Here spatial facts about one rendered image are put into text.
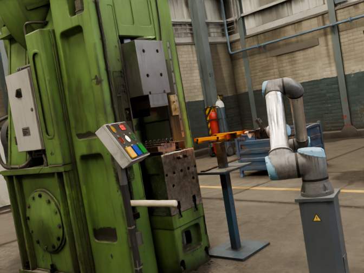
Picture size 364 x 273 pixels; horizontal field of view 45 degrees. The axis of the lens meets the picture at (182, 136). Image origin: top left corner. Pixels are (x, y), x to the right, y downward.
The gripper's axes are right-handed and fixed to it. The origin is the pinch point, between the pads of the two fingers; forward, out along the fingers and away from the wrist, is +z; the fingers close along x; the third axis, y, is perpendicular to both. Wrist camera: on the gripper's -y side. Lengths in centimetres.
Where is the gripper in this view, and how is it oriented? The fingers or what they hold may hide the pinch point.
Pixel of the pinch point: (247, 131)
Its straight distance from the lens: 358.4
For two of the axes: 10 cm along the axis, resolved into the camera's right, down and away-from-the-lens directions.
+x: 6.7, -1.5, 7.3
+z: -7.3, 0.8, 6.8
